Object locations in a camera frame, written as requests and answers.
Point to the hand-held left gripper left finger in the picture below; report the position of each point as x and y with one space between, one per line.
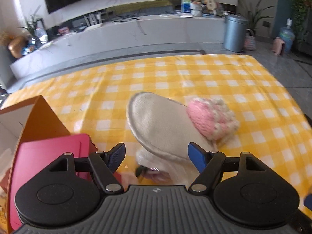
116 157

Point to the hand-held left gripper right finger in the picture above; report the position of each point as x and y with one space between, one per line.
197 157

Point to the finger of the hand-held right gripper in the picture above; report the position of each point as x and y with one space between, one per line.
308 121
309 201

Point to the cream slipper with pink pompom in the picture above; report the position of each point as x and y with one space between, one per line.
160 124

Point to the orange cardboard box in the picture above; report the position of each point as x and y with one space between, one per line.
43 131

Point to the pink stool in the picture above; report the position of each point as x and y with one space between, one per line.
278 45

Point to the yellow checked tablecloth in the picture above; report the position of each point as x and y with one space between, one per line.
170 78

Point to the blue water jug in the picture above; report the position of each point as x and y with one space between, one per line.
287 37

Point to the woven basket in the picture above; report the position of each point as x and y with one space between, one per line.
250 41

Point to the green climbing plant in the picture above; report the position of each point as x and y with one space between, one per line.
301 9

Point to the grey round trash bin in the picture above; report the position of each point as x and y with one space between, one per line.
235 33

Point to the long-leaf potted plant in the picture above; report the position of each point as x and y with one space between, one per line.
253 14

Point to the grey television cabinet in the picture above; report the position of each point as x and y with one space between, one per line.
146 33

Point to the white router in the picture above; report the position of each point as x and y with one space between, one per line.
93 24

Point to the pink packet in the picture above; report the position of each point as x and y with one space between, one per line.
63 30

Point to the white ceramic pot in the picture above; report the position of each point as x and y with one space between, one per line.
196 9

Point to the golden vase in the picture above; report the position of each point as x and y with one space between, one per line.
17 47

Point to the colourful picture board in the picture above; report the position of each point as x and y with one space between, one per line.
186 1

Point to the small green potted plant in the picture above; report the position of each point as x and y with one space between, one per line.
34 22

